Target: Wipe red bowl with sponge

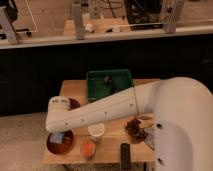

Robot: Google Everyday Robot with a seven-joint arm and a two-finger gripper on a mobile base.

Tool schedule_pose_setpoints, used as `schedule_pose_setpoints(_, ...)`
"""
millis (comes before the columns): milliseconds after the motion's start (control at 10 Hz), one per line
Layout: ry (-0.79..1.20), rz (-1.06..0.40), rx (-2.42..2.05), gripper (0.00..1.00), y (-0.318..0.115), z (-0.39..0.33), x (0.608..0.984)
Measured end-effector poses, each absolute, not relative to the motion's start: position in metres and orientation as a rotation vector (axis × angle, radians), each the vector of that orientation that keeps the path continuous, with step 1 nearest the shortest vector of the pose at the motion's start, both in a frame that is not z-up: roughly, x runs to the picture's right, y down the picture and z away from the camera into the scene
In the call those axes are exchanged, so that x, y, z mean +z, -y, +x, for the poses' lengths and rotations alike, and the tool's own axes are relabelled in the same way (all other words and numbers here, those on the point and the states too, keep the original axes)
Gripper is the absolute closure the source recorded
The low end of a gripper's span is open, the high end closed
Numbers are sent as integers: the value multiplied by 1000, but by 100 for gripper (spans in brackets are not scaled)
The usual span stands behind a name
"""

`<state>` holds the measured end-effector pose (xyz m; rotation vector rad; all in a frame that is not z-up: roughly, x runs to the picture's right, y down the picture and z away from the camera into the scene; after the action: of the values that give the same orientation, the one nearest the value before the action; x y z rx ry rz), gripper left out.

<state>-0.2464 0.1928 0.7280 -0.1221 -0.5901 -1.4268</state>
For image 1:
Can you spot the yellow banana toy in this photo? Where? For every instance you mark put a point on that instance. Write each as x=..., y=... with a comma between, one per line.
x=146, y=120

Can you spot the green plastic bin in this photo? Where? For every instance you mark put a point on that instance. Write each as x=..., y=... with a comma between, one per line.
x=102, y=83

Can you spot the orange carrot toy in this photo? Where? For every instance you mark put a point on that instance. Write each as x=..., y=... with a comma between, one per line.
x=88, y=149

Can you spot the black remote control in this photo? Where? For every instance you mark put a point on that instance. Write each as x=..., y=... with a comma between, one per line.
x=125, y=156

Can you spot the red bowl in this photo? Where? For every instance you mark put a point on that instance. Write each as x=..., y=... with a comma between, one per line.
x=63, y=148

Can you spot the white cup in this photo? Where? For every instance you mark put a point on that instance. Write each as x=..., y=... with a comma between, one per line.
x=97, y=131

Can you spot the grey cloth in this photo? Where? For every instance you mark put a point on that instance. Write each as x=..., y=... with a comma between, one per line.
x=150, y=137

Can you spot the small white object background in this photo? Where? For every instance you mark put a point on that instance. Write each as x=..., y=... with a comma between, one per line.
x=89, y=28

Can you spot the metal frame post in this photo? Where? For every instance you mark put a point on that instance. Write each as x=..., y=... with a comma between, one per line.
x=173, y=11
x=78, y=21
x=7, y=27

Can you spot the left metal frame post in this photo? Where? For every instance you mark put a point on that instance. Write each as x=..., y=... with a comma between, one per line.
x=7, y=27

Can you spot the black equipment box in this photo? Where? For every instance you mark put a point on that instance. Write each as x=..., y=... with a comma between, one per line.
x=143, y=14

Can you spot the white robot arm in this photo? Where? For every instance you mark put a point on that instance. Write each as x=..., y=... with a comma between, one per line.
x=183, y=109

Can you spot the brown grape bunch toy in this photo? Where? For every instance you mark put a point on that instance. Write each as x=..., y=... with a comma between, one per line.
x=135, y=131

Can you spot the middle metal frame post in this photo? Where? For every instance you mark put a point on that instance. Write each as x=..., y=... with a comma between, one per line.
x=78, y=21

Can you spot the wooden table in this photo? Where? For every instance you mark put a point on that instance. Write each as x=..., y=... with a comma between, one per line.
x=110, y=150

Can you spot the right metal frame post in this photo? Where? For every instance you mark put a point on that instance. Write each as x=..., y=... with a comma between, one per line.
x=173, y=11

